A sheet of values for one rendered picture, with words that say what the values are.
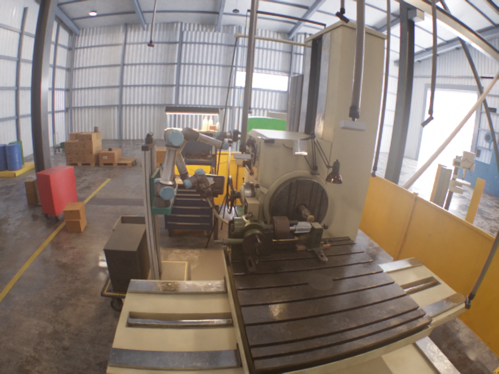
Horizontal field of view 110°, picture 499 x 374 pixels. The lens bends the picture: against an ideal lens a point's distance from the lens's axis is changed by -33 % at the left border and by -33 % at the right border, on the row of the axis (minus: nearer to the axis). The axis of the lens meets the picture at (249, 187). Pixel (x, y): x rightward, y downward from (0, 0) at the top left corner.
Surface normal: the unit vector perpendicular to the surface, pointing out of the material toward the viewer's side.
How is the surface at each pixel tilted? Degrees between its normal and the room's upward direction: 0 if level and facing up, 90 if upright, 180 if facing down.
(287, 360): 0
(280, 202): 90
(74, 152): 90
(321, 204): 90
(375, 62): 90
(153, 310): 0
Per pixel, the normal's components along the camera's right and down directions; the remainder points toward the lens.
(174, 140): 0.58, 0.16
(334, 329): 0.07, -0.95
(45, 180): -0.15, 0.29
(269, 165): 0.18, 0.31
